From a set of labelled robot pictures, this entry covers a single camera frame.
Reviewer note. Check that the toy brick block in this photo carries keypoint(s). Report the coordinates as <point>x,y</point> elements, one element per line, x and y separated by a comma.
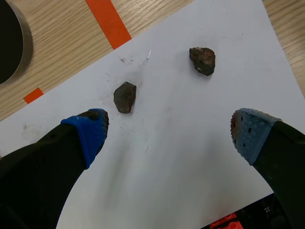
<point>226,220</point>

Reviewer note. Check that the white sheet of paper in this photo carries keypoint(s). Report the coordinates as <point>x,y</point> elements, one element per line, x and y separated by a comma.
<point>178,143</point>

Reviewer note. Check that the small dark stone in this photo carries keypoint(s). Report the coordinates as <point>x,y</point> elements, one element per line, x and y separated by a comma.
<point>125,97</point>
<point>203,60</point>

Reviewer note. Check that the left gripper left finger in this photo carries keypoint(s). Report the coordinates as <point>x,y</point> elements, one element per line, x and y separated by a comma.
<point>43,167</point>

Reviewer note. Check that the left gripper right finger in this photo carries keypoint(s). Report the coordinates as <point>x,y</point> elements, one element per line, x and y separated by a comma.
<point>281,152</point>

